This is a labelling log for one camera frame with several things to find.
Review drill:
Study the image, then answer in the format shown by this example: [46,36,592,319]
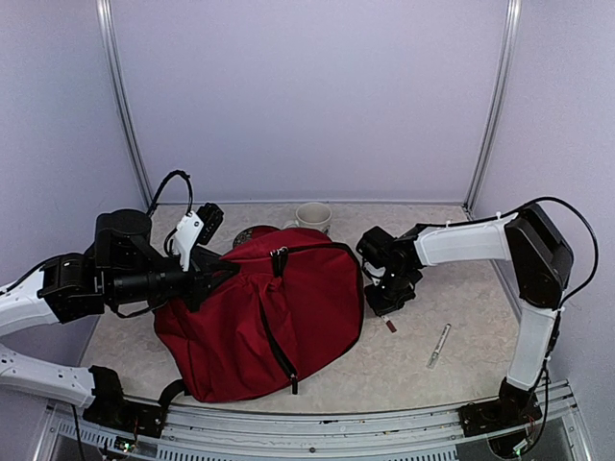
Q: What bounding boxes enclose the front aluminium rail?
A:
[31,381,597,461]

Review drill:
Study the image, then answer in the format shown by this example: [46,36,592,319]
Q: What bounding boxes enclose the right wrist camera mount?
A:
[361,257,385,286]

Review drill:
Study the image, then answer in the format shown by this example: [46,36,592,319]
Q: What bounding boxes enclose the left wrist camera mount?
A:
[163,203,224,272]

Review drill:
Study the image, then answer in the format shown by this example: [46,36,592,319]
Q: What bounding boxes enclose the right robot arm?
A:
[355,196,602,436]

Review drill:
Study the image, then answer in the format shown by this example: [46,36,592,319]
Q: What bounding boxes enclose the white floral mug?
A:
[282,202,332,235]

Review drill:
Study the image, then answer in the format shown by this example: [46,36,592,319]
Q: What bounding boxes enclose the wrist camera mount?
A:
[163,203,224,272]
[361,257,385,286]

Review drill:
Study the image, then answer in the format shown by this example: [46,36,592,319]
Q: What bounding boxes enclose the red floral saucer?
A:
[233,225,278,248]

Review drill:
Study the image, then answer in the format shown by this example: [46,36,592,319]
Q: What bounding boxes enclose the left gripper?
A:
[108,250,239,312]

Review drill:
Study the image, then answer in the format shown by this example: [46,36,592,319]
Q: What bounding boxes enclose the red backpack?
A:
[154,229,364,403]

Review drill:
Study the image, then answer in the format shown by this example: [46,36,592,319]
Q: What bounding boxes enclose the aluminium frame post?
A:
[463,0,523,215]
[95,0,154,207]

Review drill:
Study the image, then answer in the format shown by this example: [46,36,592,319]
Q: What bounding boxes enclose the right aluminium frame post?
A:
[463,0,523,215]

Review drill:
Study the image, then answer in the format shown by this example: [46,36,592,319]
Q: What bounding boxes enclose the slim white pen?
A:
[427,324,452,370]

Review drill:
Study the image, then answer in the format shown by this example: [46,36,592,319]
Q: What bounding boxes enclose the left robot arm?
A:
[1,204,238,438]

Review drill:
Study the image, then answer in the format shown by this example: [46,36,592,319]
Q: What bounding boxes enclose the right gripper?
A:
[364,267,416,316]

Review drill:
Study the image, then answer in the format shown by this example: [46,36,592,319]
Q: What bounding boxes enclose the left aluminium frame post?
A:
[95,0,154,207]

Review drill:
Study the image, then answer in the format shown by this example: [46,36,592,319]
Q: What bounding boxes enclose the red marker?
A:
[381,316,397,333]

